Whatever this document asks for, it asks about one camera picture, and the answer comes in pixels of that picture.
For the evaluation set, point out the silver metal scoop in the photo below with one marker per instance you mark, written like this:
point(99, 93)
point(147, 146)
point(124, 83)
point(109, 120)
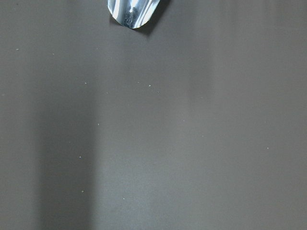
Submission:
point(132, 14)

